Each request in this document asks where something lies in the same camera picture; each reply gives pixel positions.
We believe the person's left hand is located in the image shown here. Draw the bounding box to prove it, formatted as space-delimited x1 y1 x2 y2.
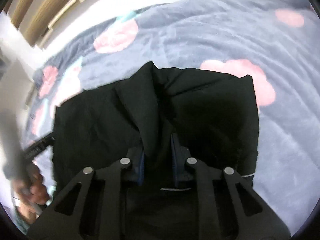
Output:
11 164 50 224

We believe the grey floral fleece blanket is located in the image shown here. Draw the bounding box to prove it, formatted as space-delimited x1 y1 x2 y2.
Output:
22 0 319 233

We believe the beige pleated curtain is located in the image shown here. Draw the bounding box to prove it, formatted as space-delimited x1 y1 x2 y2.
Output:
5 0 85 47

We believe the black garment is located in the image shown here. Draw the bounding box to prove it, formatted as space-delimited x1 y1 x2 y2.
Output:
51 60 261 240

